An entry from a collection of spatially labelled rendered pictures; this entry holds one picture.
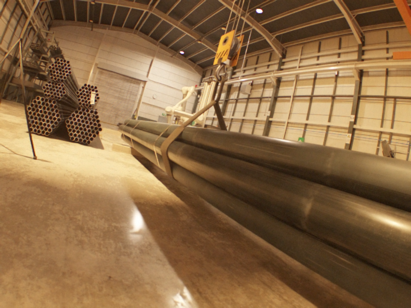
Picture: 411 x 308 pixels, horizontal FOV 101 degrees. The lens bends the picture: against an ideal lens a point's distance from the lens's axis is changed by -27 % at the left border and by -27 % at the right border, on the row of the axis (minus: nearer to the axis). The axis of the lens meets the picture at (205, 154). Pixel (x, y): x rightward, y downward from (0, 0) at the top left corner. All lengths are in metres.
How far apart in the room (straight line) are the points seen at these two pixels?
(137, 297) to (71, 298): 0.17
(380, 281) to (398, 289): 0.06
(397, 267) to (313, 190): 0.34
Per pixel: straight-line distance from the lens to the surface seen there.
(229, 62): 2.03
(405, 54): 11.68
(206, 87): 5.13
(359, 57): 13.03
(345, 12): 12.58
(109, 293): 0.65
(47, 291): 0.63
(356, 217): 0.64
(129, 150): 3.53
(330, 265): 0.77
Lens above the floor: 0.42
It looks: 2 degrees down
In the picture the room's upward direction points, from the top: 15 degrees clockwise
